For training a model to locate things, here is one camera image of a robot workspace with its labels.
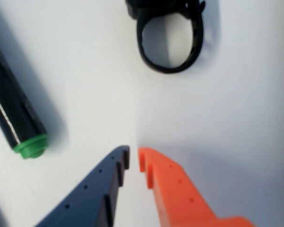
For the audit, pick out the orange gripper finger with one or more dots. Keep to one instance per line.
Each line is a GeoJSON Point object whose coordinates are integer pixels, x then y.
{"type": "Point", "coordinates": [180, 201]}

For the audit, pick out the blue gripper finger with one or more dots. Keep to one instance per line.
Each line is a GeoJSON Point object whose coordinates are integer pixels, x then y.
{"type": "Point", "coordinates": [90, 194]}

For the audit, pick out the black marker with green cap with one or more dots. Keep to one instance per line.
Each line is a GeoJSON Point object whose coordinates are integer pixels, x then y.
{"type": "Point", "coordinates": [11, 106]}

